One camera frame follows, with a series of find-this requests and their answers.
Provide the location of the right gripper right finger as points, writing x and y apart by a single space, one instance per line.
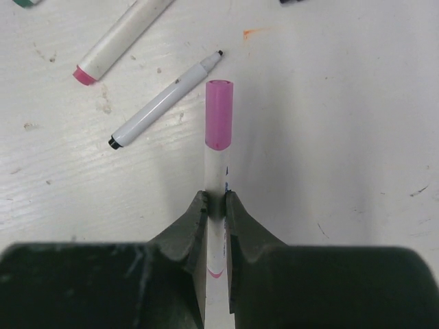
275 285

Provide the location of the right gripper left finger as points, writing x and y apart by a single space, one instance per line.
159 283

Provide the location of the magenta cap marker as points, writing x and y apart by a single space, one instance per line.
218 137

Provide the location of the pink cap marker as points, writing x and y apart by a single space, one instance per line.
118 39

